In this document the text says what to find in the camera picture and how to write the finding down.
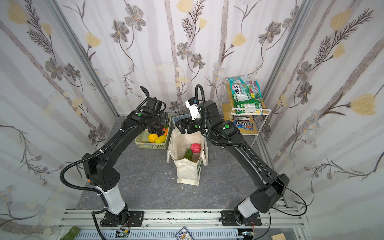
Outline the green plastic fruit basket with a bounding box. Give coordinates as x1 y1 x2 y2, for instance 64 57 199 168
135 113 172 150

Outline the blue plastic vegetable basket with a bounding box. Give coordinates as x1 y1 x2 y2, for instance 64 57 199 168
172 114 191 126

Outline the yellow mango toy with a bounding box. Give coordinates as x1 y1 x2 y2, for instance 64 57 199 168
155 135 167 144

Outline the pink dragon fruit toy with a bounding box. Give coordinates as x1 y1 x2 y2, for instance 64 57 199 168
191 143 202 154

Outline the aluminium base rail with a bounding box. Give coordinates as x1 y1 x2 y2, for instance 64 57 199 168
56 208 307 240

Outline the white wire wooden shelf rack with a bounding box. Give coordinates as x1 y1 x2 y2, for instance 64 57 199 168
219 80 272 147

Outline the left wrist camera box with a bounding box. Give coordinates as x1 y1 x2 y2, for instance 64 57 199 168
145 97 166 113

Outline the orange fruit toy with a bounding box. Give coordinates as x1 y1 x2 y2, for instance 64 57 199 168
148 134 159 143

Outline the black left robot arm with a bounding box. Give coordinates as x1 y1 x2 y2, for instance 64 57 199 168
60 87 169 227

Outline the green cucumber toy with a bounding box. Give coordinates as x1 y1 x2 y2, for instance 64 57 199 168
184 149 194 161

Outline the green skittles candy bag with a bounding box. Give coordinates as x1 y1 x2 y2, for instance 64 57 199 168
229 76 263 114

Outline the blue m&m candy packet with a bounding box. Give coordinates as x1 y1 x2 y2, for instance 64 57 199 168
234 120 254 131

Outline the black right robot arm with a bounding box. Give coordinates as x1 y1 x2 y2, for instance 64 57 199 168
176 85 290 225

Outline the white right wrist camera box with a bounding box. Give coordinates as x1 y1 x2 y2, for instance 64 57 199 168
186 97 201 120

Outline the cream floral tote bag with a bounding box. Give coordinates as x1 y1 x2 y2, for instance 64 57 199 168
167 129 209 186

